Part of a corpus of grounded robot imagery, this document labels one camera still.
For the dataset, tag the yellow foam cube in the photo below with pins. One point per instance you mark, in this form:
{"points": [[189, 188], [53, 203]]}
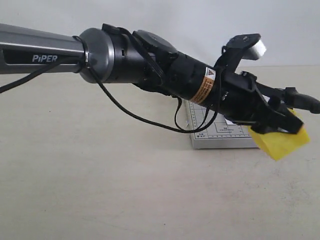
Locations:
{"points": [[278, 145]]}

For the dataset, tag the white paper sheet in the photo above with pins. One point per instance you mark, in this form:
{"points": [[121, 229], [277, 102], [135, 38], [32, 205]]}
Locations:
{"points": [[229, 122]]}

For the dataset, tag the grey paper cutter base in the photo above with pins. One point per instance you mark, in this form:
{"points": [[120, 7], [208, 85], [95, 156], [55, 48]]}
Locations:
{"points": [[221, 134]]}

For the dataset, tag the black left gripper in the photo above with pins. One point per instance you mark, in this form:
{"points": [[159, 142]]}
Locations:
{"points": [[220, 89]]}

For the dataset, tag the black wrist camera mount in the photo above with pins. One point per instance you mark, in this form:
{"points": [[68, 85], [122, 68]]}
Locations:
{"points": [[240, 47]]}

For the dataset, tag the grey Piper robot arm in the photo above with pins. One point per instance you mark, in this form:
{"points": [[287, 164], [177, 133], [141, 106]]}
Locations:
{"points": [[114, 55]]}

